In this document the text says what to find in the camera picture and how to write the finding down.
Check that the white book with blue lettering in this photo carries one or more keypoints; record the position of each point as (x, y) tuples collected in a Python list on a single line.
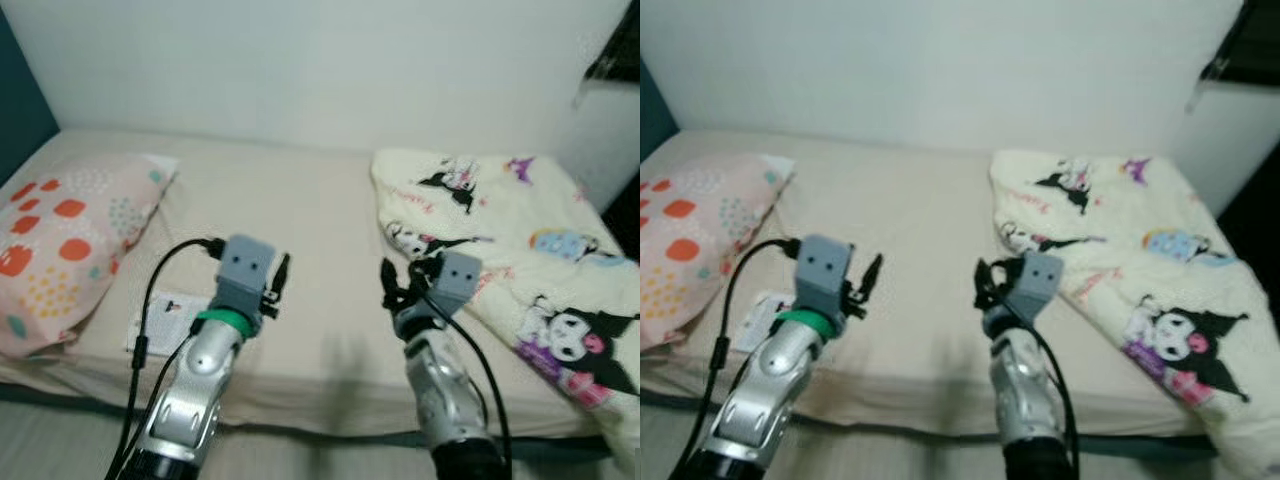
[(765, 315), (175, 320)]

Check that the pink pillow with orange prints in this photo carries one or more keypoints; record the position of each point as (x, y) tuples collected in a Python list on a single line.
[(700, 230), (70, 240)]

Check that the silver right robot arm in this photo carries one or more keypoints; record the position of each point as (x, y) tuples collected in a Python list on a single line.
[(1025, 390), (445, 390)]

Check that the cream sheeted bed mattress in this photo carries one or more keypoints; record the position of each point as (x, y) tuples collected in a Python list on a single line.
[(300, 250), (900, 250)]

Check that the cream cartoon print blanket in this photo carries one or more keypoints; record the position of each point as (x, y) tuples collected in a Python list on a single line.
[(1130, 230), (520, 230)]

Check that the teal headboard panel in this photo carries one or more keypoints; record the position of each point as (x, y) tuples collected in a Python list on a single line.
[(20, 100), (652, 110)]

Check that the dark window recess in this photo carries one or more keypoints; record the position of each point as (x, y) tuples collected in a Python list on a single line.
[(1255, 45)]

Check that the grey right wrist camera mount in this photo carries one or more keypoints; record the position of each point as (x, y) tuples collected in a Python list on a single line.
[(455, 285), (1035, 285)]

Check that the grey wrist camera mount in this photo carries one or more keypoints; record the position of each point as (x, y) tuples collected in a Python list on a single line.
[(455, 285), (1035, 285), (245, 270), (825, 270)]

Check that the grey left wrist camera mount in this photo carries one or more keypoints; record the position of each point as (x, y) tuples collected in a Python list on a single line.
[(825, 270), (245, 270)]

